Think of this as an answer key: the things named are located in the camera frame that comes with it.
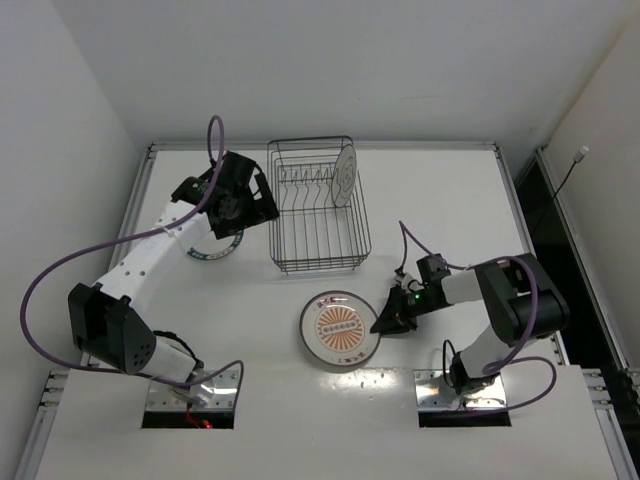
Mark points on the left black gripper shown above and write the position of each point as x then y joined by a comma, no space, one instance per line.
261,198

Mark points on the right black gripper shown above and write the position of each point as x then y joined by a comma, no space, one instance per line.
400,307

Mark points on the orange sunburst plate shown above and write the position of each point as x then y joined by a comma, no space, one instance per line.
335,329

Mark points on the white plate grey flower pattern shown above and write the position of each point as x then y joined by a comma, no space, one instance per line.
344,176

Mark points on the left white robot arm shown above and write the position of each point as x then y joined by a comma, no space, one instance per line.
107,317

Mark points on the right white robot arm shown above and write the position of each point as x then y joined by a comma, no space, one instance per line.
522,303

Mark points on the green rimmed white plate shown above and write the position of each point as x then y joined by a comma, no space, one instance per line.
210,248

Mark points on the grey wire dish rack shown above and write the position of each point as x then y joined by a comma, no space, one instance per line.
311,234

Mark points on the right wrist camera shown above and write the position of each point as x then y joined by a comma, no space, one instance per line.
432,269

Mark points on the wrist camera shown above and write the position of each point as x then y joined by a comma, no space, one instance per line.
432,269
192,190

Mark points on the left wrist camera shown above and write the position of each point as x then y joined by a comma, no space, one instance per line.
192,190

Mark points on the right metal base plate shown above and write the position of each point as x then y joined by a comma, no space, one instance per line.
434,395

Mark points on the metal base plate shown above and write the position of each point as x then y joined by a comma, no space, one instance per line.
215,395
434,395

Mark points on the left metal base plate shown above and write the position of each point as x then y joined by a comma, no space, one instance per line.
215,395

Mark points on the black cable white plug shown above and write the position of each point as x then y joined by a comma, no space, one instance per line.
576,160

